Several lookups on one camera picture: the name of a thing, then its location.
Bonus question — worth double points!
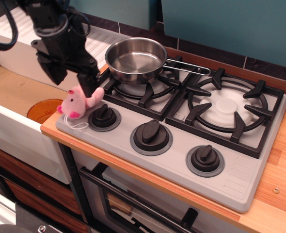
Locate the white right burner cap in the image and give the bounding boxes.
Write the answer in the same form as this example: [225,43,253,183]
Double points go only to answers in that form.
[200,88,253,128]

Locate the black stove knob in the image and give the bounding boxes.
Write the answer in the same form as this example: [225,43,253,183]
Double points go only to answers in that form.
[186,145,225,178]
[130,119,173,156]
[88,104,121,132]

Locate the black right burner grate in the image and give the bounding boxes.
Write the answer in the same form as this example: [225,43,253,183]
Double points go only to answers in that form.
[165,68,285,158]

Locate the orange plastic bowl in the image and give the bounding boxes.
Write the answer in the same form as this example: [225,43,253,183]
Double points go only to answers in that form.
[27,99,62,124]

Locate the black cable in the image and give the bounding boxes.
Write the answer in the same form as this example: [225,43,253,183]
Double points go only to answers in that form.
[0,0,19,51]

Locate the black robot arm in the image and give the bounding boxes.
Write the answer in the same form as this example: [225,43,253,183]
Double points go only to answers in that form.
[18,0,100,98]

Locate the black left stove knob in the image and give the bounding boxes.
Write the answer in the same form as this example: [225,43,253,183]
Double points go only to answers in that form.
[88,104,121,132]

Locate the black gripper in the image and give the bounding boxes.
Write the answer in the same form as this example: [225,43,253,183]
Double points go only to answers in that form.
[32,24,101,98]

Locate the pink stuffed pig toy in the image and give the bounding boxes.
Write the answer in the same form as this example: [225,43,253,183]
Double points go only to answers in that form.
[56,85,105,119]

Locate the grey toy stove top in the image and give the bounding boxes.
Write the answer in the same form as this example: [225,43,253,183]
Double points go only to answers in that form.
[56,92,286,212]

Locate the teal cabinet right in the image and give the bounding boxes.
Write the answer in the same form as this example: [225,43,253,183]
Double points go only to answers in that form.
[161,0,286,67]

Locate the black left burner grate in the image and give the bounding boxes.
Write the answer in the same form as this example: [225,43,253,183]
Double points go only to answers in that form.
[100,55,194,121]

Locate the black right stove knob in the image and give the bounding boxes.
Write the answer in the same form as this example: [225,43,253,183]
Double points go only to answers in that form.
[186,145,225,178]

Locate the white toy sink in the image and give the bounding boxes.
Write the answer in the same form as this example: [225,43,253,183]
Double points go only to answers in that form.
[0,6,134,185]

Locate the black burner grate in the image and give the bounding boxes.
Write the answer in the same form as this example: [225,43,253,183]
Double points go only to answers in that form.
[100,55,194,121]
[165,68,285,158]

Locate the black middle stove knob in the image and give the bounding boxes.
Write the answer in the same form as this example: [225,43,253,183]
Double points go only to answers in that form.
[130,119,173,156]

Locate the wooden drawer fronts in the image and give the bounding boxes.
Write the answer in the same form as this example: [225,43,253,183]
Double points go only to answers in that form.
[0,149,91,233]

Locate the black oven door handle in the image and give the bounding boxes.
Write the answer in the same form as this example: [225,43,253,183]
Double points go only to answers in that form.
[79,164,193,233]

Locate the toy oven door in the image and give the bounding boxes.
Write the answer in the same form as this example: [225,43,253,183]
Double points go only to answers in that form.
[79,160,221,233]

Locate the stainless steel pan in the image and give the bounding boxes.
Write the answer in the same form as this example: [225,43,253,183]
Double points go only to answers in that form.
[105,37,211,84]

